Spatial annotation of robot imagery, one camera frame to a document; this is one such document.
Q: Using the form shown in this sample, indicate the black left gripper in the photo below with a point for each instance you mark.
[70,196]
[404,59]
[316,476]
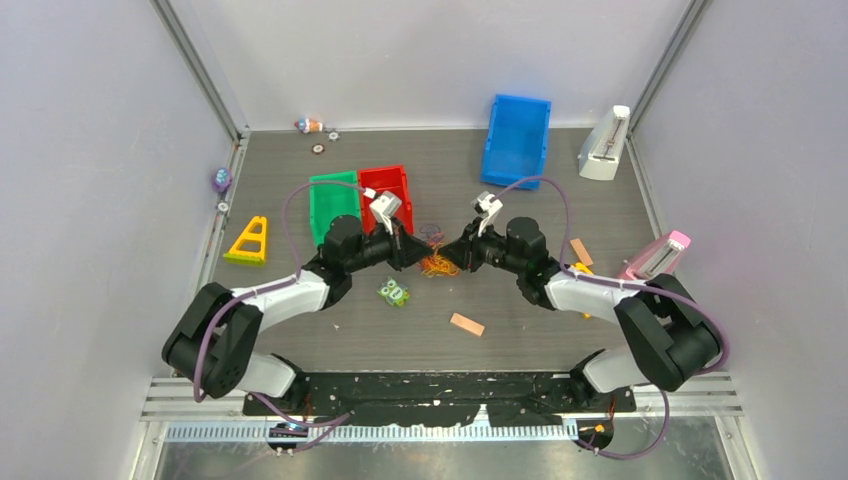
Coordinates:
[405,251]

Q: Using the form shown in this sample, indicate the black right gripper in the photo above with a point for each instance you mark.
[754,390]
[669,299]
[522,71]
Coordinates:
[465,252]

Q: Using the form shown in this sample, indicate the wooden block near right arm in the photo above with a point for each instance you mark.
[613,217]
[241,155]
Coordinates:
[581,252]

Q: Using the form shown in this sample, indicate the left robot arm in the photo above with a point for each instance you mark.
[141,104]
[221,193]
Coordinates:
[213,344]

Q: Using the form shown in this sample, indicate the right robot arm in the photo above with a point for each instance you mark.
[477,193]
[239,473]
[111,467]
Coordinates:
[668,338]

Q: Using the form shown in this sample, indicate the green frog toy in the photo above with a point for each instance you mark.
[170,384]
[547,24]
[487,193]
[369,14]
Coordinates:
[393,292]

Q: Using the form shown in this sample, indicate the wooden block front centre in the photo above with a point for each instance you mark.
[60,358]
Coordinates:
[467,324]

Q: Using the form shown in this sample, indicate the green plastic bin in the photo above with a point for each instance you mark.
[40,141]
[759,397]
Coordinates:
[329,201]

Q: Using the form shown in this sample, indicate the yellow triangle toy right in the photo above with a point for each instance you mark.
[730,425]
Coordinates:
[583,269]

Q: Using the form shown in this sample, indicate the yellow triangle toy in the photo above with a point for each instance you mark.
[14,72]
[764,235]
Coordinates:
[250,247]
[583,269]

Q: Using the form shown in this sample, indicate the blue plastic bin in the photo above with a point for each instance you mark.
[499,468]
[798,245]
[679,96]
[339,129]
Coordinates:
[516,145]

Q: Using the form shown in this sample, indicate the yellow triangle toy left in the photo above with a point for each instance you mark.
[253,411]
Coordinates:
[250,247]

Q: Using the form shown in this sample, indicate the small clown figurine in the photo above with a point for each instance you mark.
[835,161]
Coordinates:
[309,125]

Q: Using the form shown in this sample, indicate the white metronome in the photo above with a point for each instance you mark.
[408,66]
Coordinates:
[600,154]

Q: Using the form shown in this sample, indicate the pink metronome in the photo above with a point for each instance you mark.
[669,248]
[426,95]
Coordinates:
[661,256]

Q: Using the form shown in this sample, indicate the purple round toy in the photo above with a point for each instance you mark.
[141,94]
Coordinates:
[222,180]

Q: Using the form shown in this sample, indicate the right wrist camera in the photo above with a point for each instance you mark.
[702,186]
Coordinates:
[487,206]

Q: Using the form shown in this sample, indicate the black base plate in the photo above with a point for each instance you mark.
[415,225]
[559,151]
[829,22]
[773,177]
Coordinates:
[440,399]

